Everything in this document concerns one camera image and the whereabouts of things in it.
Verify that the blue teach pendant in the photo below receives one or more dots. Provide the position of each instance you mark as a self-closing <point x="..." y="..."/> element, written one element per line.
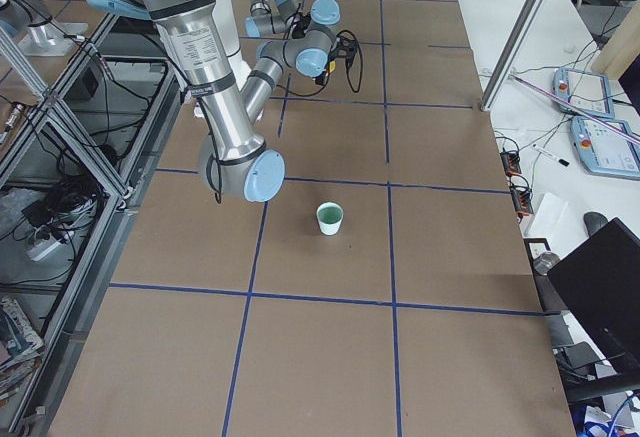
<point x="603" y="152"/>
<point x="589" y="92"/>

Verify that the green plastic cup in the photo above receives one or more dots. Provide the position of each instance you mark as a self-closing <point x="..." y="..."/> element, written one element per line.
<point x="329" y="217"/>

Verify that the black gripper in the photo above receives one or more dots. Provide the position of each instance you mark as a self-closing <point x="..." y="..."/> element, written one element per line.
<point x="325" y="76"/>

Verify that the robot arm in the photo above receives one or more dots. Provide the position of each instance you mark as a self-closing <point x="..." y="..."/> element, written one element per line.
<point x="308" y="42"/>
<point x="235" y="158"/>

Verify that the white desk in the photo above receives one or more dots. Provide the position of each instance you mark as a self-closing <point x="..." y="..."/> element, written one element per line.
<point x="557" y="38"/>

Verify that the black laptop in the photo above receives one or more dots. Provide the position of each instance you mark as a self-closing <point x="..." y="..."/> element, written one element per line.
<point x="599" y="284"/>

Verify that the aluminium frame post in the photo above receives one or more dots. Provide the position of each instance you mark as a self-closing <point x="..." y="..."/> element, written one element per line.
<point x="507" y="58"/>

